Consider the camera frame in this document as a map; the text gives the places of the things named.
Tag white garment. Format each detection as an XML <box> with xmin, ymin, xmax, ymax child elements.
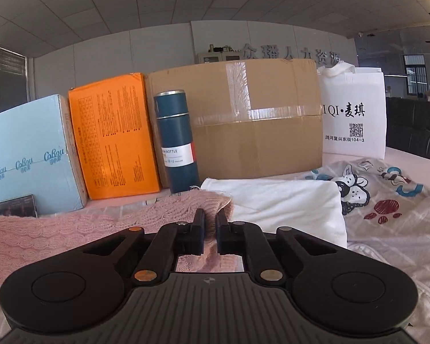
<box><xmin>200</xmin><ymin>177</ymin><xmax>348</xmax><ymax>250</ymax></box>

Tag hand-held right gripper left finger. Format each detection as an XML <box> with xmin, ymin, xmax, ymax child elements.
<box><xmin>81</xmin><ymin>208</ymin><xmax>206</xmax><ymax>287</ymax></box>

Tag orange box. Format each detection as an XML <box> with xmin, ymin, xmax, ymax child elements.
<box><xmin>68</xmin><ymin>72</ymin><xmax>163</xmax><ymax>200</ymax></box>

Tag smartphone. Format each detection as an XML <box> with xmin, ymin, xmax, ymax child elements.
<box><xmin>0</xmin><ymin>194</ymin><xmax>38</xmax><ymax>218</ymax></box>

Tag large taped cardboard box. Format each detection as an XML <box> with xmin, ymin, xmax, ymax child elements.
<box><xmin>144</xmin><ymin>58</ymin><xmax>325</xmax><ymax>189</ymax></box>

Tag white tote bag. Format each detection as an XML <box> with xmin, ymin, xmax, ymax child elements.
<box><xmin>317</xmin><ymin>62</ymin><xmax>387</xmax><ymax>161</ymax></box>

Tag cartoon printed bed sheet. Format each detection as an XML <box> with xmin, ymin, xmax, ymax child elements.
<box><xmin>0</xmin><ymin>157</ymin><xmax>430</xmax><ymax>344</ymax></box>

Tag pink knit sweater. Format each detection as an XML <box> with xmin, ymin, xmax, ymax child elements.
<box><xmin>0</xmin><ymin>190</ymin><xmax>245</xmax><ymax>309</ymax></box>

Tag grey cabinet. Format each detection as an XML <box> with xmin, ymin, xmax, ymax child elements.
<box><xmin>195</xmin><ymin>45</ymin><xmax>245</xmax><ymax>65</ymax></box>

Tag dark blue vacuum bottle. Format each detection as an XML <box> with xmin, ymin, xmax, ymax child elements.
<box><xmin>153</xmin><ymin>89</ymin><xmax>200</xmax><ymax>194</ymax></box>

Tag black leather sofa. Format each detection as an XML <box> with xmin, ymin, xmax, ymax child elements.
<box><xmin>385</xmin><ymin>97</ymin><xmax>430</xmax><ymax>164</ymax></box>

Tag light blue box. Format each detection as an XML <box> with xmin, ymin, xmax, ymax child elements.
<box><xmin>0</xmin><ymin>94</ymin><xmax>89</xmax><ymax>218</ymax></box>

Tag window with blinds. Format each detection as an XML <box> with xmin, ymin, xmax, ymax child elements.
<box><xmin>0</xmin><ymin>47</ymin><xmax>28</xmax><ymax>114</ymax></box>

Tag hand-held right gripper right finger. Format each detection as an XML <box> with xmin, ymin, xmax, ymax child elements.
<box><xmin>216</xmin><ymin>208</ymin><xmax>339</xmax><ymax>288</ymax></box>

